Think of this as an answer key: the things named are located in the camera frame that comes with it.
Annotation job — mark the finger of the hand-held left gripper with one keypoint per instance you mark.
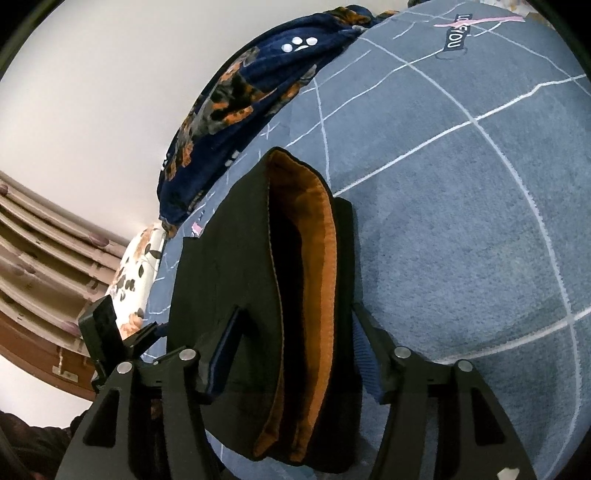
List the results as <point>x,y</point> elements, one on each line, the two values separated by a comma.
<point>145,339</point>

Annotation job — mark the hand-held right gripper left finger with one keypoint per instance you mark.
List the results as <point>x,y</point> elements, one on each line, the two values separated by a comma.
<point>226,346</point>

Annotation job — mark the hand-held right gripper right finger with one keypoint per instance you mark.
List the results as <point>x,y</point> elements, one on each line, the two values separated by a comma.
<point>369,364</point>

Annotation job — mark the black pants with orange lining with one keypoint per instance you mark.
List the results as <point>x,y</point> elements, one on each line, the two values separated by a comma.
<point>221,258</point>

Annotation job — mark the brown wooden board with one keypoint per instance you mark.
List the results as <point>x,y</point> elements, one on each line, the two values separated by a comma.
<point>41,355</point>

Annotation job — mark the white floral pillow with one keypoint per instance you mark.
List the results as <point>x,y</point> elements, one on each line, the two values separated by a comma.
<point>138,267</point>

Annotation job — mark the beige ribbed panel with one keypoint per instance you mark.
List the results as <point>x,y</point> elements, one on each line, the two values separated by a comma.
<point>41,249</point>

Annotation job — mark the person's dark clothing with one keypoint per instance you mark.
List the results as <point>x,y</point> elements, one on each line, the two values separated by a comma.
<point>32,447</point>

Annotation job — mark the blue bedsheet with white lines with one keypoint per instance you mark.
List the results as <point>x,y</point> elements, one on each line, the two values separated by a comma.
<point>461,230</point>

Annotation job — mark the navy floral blanket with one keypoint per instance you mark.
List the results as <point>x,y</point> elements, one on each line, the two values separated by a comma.
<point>240,101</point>

